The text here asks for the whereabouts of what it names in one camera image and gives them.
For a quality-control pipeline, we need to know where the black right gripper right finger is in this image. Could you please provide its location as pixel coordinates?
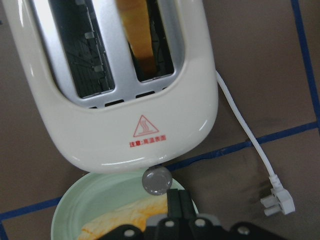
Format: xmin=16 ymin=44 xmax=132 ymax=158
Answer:
xmin=178 ymin=190 xmax=196 ymax=217

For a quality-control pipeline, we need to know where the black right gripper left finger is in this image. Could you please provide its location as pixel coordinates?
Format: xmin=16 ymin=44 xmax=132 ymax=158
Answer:
xmin=167 ymin=189 xmax=181 ymax=218

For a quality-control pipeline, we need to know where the cream white two-slot toaster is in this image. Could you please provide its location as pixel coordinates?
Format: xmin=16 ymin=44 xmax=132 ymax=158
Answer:
xmin=2 ymin=0 xmax=219 ymax=195

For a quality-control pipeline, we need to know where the yellow bread slice in toaster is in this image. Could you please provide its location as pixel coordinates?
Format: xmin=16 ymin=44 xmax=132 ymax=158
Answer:
xmin=116 ymin=0 xmax=157 ymax=77

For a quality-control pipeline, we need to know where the triangular toasted bread on plate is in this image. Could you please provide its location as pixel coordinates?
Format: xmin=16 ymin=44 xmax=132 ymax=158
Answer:
xmin=77 ymin=193 xmax=168 ymax=240

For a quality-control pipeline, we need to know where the light green round plate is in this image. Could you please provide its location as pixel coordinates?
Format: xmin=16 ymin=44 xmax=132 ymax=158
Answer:
xmin=50 ymin=171 xmax=200 ymax=240

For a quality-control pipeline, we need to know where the white toaster power cord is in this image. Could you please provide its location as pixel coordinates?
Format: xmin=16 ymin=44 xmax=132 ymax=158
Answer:
xmin=215 ymin=69 xmax=296 ymax=217

